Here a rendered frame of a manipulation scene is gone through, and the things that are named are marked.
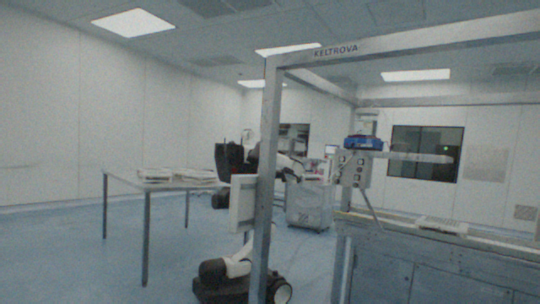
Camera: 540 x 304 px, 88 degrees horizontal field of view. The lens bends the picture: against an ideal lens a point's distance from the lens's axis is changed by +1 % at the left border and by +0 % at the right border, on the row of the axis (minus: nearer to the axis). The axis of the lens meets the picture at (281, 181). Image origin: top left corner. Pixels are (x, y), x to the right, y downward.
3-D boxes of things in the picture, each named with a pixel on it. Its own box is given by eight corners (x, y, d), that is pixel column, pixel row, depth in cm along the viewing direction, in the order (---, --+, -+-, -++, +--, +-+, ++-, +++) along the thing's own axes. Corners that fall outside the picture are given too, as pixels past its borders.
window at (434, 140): (386, 176, 642) (392, 124, 630) (386, 176, 643) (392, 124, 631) (456, 183, 575) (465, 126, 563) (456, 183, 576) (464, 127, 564)
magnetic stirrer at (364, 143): (341, 149, 178) (342, 134, 177) (353, 150, 195) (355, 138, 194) (372, 150, 166) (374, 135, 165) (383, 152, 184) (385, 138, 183)
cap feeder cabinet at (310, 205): (283, 226, 454) (288, 180, 446) (299, 220, 503) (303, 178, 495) (320, 235, 424) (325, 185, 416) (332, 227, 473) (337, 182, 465)
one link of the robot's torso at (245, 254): (234, 273, 210) (270, 219, 224) (223, 263, 226) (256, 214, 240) (247, 281, 219) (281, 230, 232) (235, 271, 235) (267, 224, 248)
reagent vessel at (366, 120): (348, 135, 179) (351, 105, 177) (357, 137, 191) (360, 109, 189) (372, 136, 170) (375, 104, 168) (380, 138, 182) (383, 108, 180)
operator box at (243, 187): (227, 231, 127) (230, 174, 125) (252, 225, 141) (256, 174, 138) (236, 235, 124) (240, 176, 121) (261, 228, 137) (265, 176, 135)
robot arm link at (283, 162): (304, 160, 188) (274, 146, 191) (296, 176, 185) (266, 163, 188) (303, 165, 199) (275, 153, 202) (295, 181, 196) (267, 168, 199)
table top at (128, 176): (100, 171, 325) (100, 168, 325) (190, 172, 401) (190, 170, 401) (143, 192, 218) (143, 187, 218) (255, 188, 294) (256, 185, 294)
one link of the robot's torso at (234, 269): (228, 280, 208) (229, 263, 207) (217, 270, 224) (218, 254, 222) (251, 275, 220) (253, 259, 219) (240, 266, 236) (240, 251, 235)
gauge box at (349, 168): (331, 184, 179) (334, 153, 177) (337, 183, 188) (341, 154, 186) (364, 189, 167) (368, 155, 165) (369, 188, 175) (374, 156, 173)
